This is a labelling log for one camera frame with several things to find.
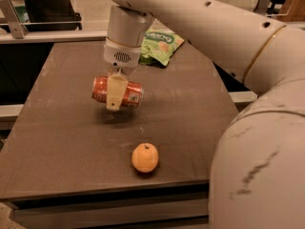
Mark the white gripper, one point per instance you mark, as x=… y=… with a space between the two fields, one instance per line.
x=121 y=56

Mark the red coke can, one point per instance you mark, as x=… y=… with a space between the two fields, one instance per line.
x=132 y=96

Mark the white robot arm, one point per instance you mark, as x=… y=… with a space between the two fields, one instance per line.
x=257 y=178

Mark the green chip bag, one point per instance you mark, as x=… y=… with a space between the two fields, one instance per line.
x=158 y=47

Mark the orange fruit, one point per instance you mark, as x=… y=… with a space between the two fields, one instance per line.
x=145 y=158

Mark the black office chair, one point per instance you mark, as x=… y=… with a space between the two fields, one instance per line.
x=50 y=7

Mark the glass barrier panel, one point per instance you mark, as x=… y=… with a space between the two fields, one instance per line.
x=54 y=4

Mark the grey table drawer front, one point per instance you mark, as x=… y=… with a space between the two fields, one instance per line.
x=119 y=211

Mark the left metal glass bracket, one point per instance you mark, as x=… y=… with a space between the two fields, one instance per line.
x=17 y=29

